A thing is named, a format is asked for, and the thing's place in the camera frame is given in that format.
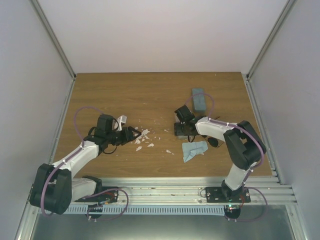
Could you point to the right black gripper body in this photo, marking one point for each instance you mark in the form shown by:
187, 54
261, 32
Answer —
185, 131

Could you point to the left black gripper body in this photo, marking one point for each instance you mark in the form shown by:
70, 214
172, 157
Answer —
119, 140

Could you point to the teal glasses case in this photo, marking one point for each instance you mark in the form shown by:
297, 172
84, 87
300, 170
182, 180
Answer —
198, 100

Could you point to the blue cleaning cloth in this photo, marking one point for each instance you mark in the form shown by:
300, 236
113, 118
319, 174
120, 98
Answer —
192, 149

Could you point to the grey glasses case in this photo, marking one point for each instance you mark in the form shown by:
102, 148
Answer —
181, 136

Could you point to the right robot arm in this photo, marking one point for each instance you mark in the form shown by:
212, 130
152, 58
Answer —
245, 147

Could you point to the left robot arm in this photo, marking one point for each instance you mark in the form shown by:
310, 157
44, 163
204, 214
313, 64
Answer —
56, 186

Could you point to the dark round sunglasses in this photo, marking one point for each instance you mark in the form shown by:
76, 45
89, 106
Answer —
212, 141

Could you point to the white paper scraps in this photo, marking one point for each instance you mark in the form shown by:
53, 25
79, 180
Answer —
147, 137

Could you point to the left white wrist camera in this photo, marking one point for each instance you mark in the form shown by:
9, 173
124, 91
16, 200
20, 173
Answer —
121, 121

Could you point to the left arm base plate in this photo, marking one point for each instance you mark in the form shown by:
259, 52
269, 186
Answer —
108, 197

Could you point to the slotted cable duct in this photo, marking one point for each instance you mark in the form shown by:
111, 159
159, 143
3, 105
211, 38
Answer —
215, 210

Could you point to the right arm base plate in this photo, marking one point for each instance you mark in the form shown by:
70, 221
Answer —
215, 194

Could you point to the aluminium frame rail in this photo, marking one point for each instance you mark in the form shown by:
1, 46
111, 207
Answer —
190, 190

